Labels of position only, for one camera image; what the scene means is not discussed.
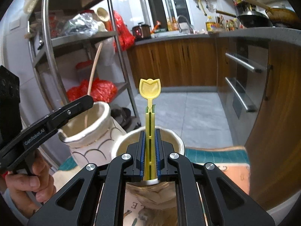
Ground wooden chopstick one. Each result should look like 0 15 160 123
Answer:
84 41 104 128

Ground yellow tulip handle utensil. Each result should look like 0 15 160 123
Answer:
139 79 161 181

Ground wooden kitchen cabinets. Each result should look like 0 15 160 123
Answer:
128 38 300 209

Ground kitchen faucet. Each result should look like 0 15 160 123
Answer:
176 15 194 34

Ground kitchen window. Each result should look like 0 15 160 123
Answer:
140 0 192 33

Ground left hand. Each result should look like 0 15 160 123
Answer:
3 150 56 224

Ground patterned quilted table cloth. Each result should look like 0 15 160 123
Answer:
50 146 251 226

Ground white floral ceramic utensil holder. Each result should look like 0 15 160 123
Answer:
54 102 178 225

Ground red plastic bag lower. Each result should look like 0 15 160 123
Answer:
67 78 117 103

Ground red plastic bag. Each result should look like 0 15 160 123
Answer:
113 10 135 51
67 78 117 103

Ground stainless steel shelf rack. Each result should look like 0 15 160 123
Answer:
29 0 141 127

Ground clear plastic bag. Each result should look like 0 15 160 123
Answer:
61 13 98 37

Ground red plastic bag upper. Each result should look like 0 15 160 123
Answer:
113 10 135 51

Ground dark rice cooker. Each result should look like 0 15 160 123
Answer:
132 22 151 41

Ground built-in oven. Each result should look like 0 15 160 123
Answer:
216 37 268 145

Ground yellow oil bottle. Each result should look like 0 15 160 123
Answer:
206 16 216 32

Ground black wok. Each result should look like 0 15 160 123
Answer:
215 10 272 28

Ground brown frying pan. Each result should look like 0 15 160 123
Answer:
242 0 300 29

